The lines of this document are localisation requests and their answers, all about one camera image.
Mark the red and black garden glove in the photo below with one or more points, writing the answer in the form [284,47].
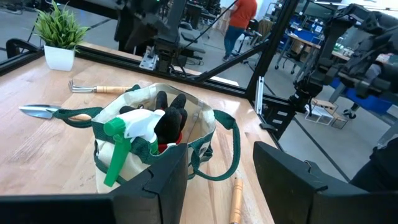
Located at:
[168,124]

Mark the silver aluminium bracket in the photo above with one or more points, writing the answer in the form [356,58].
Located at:
[259,93]

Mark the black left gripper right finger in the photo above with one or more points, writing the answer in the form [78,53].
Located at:
[289,193]

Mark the white green-trigger spray bottle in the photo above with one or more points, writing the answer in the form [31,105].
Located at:
[140,123]

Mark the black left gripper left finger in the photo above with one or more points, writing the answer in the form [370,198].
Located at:
[93,211]

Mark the person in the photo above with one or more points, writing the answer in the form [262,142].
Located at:
[242,12]
[379,168]

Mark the black metal table frame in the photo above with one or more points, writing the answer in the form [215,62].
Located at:
[270,46]

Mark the cream green-trimmed gardening bag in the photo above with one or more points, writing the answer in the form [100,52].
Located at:
[136,169]

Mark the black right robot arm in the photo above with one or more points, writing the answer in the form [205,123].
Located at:
[164,46]

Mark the green plant in white pot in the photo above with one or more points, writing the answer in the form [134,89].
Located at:
[59,59]

